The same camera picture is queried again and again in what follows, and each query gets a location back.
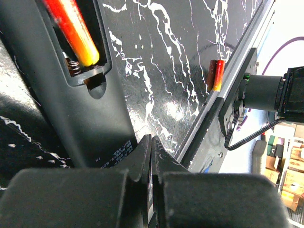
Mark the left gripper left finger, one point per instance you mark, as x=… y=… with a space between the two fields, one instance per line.
x=114 y=197

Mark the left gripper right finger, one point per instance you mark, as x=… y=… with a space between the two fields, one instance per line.
x=183 y=199

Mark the black remote control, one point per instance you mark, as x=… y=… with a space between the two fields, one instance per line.
x=88 y=110

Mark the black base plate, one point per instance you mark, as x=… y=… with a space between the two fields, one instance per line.
x=206 y=152

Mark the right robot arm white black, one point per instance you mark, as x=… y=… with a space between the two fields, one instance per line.
x=281 y=94

